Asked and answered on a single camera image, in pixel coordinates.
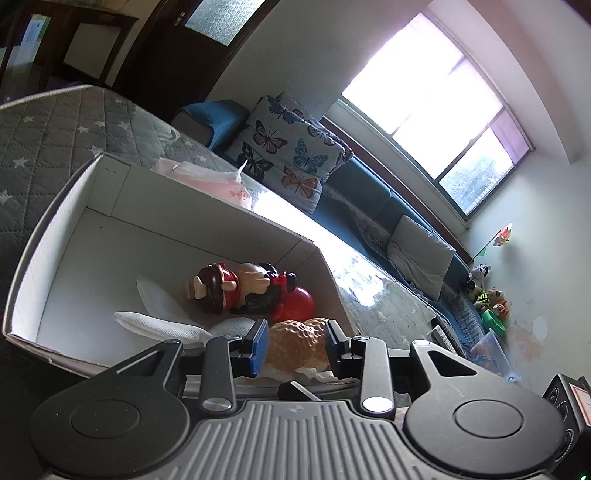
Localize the dark wooden cabinet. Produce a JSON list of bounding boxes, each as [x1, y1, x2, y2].
[[0, 0, 139, 95]]

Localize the clear plastic bin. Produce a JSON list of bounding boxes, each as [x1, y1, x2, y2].
[[468, 330, 516, 382]]

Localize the blue sofa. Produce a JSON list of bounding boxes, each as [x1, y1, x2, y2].
[[173, 99, 490, 352]]

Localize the grey pillow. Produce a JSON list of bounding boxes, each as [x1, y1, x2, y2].
[[387, 215, 457, 301]]

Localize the grey cardboard box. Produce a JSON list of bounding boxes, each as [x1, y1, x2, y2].
[[2, 152, 361, 379]]

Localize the dark wooden door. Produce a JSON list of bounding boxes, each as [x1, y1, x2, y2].
[[113, 0, 278, 100]]

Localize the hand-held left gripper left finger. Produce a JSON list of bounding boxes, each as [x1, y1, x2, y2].
[[99, 318, 269, 414]]

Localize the black haired doll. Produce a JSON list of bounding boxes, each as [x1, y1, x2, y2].
[[231, 261, 298, 321]]

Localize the tissue pack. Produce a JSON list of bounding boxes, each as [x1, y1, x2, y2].
[[154, 157, 252, 206]]

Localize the orange tiger plush toy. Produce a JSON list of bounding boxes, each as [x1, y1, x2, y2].
[[489, 288, 511, 317]]

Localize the red round toy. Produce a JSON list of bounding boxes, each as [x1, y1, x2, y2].
[[272, 286, 315, 322]]

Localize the butterfly print cushion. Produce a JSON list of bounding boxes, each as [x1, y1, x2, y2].
[[224, 92, 354, 214]]

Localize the black white plush toy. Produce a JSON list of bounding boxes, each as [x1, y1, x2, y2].
[[466, 263, 492, 290]]

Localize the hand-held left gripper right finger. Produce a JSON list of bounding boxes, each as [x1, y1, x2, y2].
[[324, 318, 481, 416]]

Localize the small paper flag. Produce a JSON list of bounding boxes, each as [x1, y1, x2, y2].
[[480, 222, 513, 256]]

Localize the window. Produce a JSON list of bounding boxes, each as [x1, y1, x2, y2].
[[323, 11, 534, 217]]

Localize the brown haired figurine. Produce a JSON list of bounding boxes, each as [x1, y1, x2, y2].
[[185, 262, 241, 315]]

